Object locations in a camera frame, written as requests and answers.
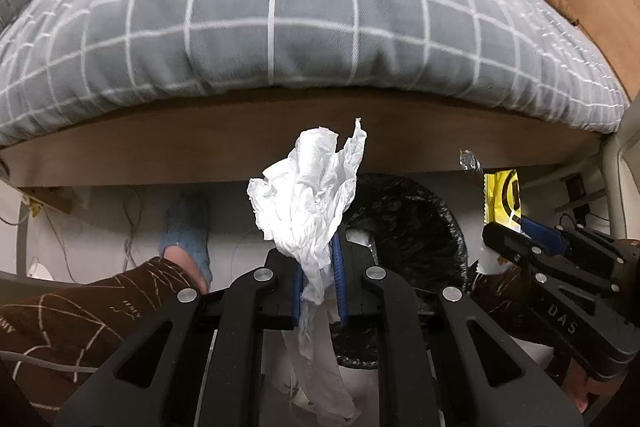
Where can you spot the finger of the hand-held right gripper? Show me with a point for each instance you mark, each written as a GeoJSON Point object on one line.
{"type": "Point", "coordinates": [520, 252]}
{"type": "Point", "coordinates": [542, 234]}

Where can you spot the white furniture frame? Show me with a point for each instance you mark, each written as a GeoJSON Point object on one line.
{"type": "Point", "coordinates": [612, 167]}

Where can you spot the white tissue paper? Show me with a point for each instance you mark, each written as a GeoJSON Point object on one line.
{"type": "Point", "coordinates": [310, 197]}

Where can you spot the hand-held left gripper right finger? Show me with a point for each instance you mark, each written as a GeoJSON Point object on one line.
{"type": "Point", "coordinates": [340, 287]}

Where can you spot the white round object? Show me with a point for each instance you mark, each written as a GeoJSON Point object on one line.
{"type": "Point", "coordinates": [40, 269]}

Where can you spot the person's right hand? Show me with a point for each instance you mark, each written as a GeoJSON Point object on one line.
{"type": "Point", "coordinates": [582, 392]}

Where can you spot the person's left leg brown pants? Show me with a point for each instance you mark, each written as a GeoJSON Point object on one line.
{"type": "Point", "coordinates": [75, 322]}

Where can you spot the grey checked bed sheet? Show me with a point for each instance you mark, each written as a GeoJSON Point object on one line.
{"type": "Point", "coordinates": [225, 17]}

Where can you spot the wooden bed frame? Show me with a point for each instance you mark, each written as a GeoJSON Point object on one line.
{"type": "Point", "coordinates": [150, 157]}

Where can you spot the trash can with black liner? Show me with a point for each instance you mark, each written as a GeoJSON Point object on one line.
{"type": "Point", "coordinates": [400, 217]}

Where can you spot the black power adapter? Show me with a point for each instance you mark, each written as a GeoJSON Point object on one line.
{"type": "Point", "coordinates": [575, 187]}

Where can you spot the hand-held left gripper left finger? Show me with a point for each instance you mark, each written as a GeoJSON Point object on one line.
{"type": "Point", "coordinates": [298, 302]}

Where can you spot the yellow foil snack wrapper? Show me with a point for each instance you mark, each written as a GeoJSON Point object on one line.
{"type": "Point", "coordinates": [500, 197]}

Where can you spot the blue knitted slipper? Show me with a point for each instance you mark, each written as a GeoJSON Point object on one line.
{"type": "Point", "coordinates": [187, 232]}

